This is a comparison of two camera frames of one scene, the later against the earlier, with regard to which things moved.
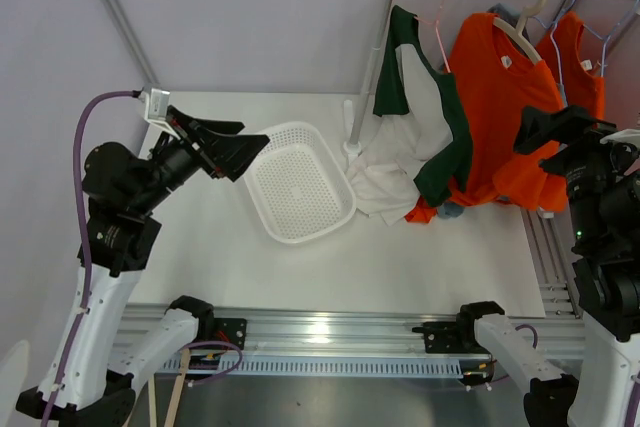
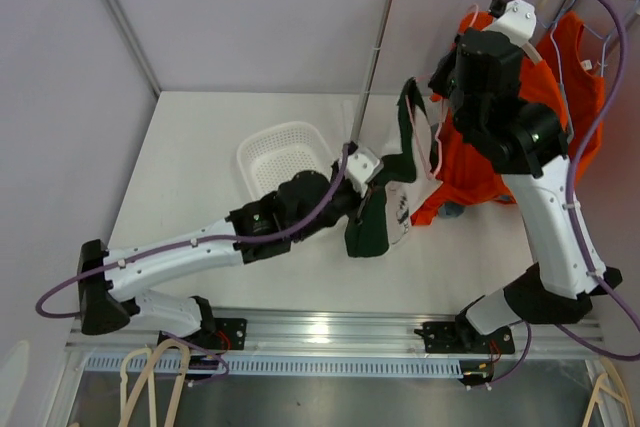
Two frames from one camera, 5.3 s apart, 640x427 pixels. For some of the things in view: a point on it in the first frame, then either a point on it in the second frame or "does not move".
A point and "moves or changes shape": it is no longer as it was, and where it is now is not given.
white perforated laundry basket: (298, 184) does not move
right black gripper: (567, 124) -> (439, 82)
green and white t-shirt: (422, 147) moves or changes shape
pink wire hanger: (435, 23) -> (430, 175)
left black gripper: (226, 153) -> (359, 202)
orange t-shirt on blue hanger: (559, 51) does not move
